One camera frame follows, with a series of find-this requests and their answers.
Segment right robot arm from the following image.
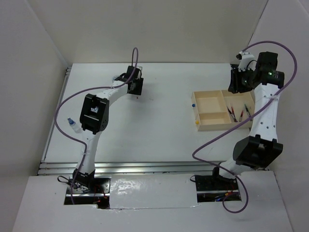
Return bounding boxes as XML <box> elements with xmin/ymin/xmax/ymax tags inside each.
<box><xmin>211</xmin><ymin>51</ymin><xmax>285</xmax><ymax>189</ymax></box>

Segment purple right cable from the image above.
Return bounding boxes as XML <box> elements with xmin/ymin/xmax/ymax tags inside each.
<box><xmin>192</xmin><ymin>41</ymin><xmax>298</xmax><ymax>214</ymax></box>

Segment red gel pen clear cap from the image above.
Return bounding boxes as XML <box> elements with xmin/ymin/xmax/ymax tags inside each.
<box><xmin>239</xmin><ymin>110</ymin><xmax>244</xmax><ymax>122</ymax></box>

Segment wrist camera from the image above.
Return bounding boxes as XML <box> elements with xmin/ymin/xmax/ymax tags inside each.
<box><xmin>236</xmin><ymin>51</ymin><xmax>255</xmax><ymax>72</ymax></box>
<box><xmin>137</xmin><ymin>66</ymin><xmax>142</xmax><ymax>79</ymax></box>

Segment blue ballpoint pen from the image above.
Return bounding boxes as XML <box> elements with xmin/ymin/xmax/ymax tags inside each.
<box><xmin>244</xmin><ymin>104</ymin><xmax>251</xmax><ymax>118</ymax></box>

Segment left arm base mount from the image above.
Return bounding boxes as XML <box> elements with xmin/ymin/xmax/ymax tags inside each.
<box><xmin>56</xmin><ymin>175</ymin><xmax>112</xmax><ymax>206</ymax></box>

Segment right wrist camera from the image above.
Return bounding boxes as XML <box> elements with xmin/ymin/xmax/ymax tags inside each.
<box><xmin>236</xmin><ymin>51</ymin><xmax>255</xmax><ymax>72</ymax></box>

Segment purple gel pen clear cap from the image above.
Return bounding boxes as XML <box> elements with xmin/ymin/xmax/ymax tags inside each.
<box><xmin>227</xmin><ymin>107</ymin><xmax>238</xmax><ymax>122</ymax></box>

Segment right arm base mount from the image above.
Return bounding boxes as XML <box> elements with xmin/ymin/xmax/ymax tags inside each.
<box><xmin>190</xmin><ymin>175</ymin><xmax>241</xmax><ymax>203</ymax></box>

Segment cream compartment tray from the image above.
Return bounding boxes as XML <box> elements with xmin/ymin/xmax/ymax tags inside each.
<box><xmin>191</xmin><ymin>90</ymin><xmax>255</xmax><ymax>131</ymax></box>

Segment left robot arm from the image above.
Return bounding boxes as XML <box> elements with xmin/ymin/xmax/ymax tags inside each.
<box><xmin>73</xmin><ymin>66</ymin><xmax>143</xmax><ymax>193</ymax></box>

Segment small glue bottle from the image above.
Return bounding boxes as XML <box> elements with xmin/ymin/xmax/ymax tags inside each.
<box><xmin>67</xmin><ymin>117</ymin><xmax>82</xmax><ymax>133</ymax></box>

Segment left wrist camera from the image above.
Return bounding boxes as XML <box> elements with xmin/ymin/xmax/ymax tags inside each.
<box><xmin>137</xmin><ymin>66</ymin><xmax>142</xmax><ymax>79</ymax></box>

